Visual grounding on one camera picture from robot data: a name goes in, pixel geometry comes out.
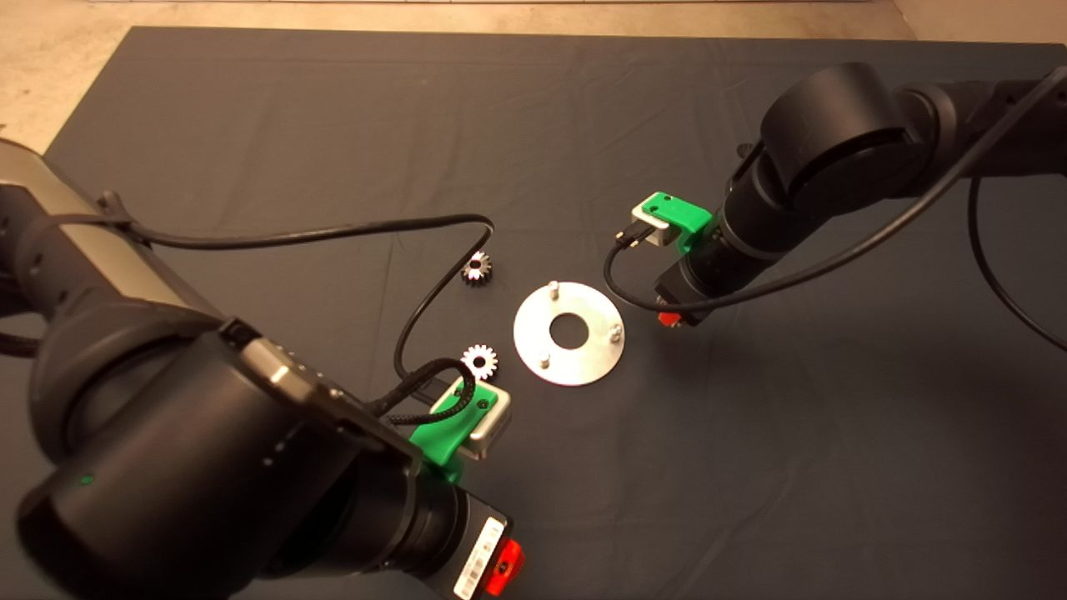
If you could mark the silver camera box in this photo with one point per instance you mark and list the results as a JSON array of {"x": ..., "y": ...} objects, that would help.
[
  {"x": 646, "y": 225},
  {"x": 495, "y": 432}
]

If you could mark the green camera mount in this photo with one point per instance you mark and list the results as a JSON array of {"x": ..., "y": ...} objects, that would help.
[
  {"x": 675, "y": 212},
  {"x": 448, "y": 432}
]

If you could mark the dark grey table cloth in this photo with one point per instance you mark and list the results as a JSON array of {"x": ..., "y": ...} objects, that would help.
[{"x": 500, "y": 125}]

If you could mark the steel planetary gear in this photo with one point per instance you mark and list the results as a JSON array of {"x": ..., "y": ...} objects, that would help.
[
  {"x": 479, "y": 361},
  {"x": 476, "y": 267}
]

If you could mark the right silver camera box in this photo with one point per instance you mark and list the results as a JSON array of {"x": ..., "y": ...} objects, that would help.
[{"x": 646, "y": 225}]

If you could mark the round metal carrier plate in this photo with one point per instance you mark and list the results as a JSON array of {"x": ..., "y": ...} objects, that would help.
[{"x": 583, "y": 367}]

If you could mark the left green camera mount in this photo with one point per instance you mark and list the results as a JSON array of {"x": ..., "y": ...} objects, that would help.
[{"x": 448, "y": 432}]

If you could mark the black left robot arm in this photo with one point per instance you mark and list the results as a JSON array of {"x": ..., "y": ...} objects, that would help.
[{"x": 167, "y": 400}]

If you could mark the right green camera mount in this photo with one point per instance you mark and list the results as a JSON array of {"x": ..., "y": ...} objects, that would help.
[{"x": 675, "y": 212}]

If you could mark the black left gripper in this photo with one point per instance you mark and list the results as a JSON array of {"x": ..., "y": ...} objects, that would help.
[{"x": 456, "y": 536}]

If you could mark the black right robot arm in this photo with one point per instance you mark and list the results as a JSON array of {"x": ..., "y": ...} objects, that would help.
[{"x": 834, "y": 133}]

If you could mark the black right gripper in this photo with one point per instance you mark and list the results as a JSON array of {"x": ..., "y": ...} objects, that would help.
[{"x": 700, "y": 283}]

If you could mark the left silver camera box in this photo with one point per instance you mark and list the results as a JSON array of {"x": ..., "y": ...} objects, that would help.
[{"x": 495, "y": 432}]

